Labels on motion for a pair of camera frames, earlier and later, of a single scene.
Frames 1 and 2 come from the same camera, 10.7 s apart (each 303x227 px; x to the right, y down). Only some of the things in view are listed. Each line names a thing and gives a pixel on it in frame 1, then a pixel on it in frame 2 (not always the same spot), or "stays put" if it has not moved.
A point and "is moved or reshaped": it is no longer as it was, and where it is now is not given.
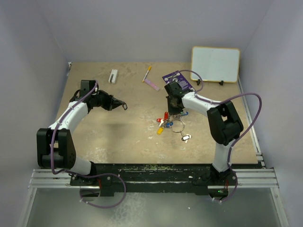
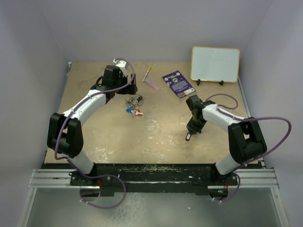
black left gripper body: x=105 y=100 → x=129 y=90
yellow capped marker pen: x=146 y=74 stays put
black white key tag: x=186 y=137 is moved or reshaped
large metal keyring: x=173 y=120 → x=143 y=99
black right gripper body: x=172 y=109 → x=196 y=125
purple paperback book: x=177 y=76 stays put
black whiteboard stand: x=198 y=82 stays put
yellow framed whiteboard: x=215 y=64 stays put
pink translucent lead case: x=152 y=84 stays put
